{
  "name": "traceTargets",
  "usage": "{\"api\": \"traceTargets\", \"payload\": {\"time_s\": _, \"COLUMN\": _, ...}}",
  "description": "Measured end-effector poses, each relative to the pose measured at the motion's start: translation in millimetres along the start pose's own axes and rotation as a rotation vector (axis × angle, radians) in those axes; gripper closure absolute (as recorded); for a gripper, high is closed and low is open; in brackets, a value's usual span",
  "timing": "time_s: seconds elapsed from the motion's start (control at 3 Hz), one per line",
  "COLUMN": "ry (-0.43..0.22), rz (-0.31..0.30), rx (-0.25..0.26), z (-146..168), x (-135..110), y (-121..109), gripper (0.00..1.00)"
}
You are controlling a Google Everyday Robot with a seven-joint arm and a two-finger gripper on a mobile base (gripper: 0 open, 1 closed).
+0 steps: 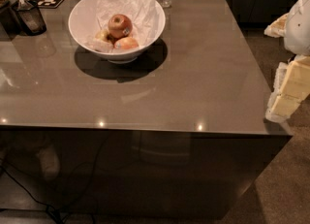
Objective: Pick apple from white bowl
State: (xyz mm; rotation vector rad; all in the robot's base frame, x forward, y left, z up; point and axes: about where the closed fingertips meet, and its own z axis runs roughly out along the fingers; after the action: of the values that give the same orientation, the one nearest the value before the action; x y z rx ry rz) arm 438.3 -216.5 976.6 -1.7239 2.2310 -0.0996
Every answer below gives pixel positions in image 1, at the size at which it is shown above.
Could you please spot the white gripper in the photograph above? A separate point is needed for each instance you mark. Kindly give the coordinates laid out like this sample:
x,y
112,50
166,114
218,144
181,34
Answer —
x,y
298,27

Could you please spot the red apple with sticker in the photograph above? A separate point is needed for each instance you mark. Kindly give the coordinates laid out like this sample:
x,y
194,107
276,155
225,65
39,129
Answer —
x,y
119,26

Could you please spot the front red yellow apple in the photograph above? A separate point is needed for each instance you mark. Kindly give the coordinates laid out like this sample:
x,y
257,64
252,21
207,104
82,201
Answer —
x,y
126,43

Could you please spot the small yellow green apple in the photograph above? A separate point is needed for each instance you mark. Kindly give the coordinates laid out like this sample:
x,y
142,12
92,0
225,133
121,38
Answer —
x,y
102,35

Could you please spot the white bowl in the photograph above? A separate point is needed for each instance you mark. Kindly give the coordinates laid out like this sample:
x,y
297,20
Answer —
x,y
83,25

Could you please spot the white crumpled paper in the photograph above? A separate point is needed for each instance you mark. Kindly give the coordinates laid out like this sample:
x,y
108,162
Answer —
x,y
142,14

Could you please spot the black scoop with white handle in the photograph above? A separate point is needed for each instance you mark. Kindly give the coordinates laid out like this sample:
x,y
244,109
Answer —
x,y
30,17

